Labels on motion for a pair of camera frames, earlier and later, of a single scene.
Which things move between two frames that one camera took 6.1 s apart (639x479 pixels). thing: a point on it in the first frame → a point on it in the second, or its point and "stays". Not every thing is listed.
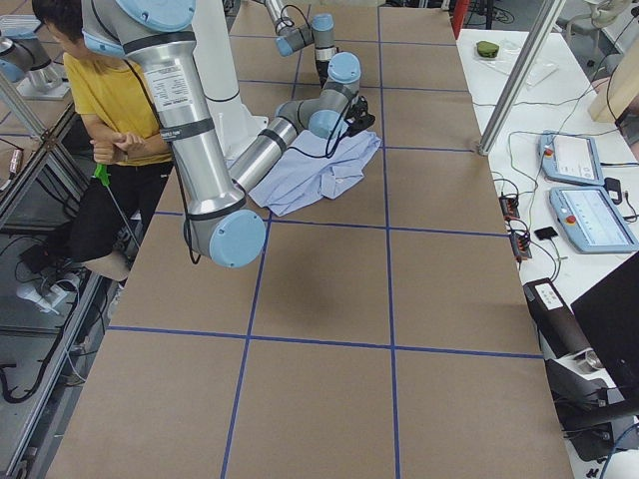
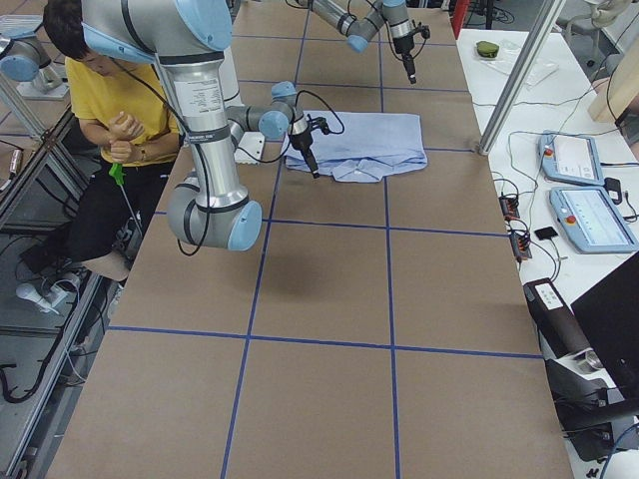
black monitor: (608, 313) stays
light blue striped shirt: (314, 168) → (362, 146)
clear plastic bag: (503, 56) stays
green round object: (486, 49) stays
